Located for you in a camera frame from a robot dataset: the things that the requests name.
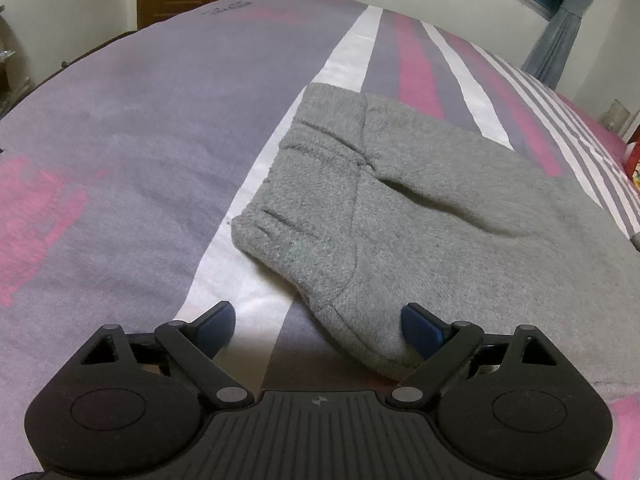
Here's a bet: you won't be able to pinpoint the grey sweatpants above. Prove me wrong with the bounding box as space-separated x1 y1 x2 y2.
231 84 639 399

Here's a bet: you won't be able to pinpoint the striped pink purple bedsheet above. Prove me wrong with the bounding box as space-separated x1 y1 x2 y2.
1 0 639 479

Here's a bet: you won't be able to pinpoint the colourful folded quilt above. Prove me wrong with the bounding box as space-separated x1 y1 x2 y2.
623 141 640 188

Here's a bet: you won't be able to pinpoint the glass jar on nightstand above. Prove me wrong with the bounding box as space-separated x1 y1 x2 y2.
599 99 630 134

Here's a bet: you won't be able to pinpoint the wooden shelf with clutter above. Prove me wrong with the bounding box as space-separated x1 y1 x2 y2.
1 6 35 117

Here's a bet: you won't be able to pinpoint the right grey curtain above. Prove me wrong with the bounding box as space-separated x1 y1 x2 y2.
522 0 593 89

